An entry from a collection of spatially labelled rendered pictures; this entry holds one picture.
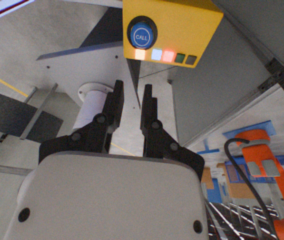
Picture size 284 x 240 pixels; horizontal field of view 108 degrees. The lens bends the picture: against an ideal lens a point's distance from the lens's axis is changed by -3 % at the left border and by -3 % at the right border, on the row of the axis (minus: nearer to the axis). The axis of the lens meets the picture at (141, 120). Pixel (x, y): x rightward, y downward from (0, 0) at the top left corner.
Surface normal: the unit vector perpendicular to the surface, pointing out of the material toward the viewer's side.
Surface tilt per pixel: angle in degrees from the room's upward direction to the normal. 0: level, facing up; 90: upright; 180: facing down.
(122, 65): 0
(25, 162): 90
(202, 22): 0
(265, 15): 90
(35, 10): 0
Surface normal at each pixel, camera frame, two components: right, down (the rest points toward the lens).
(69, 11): -0.07, 0.86
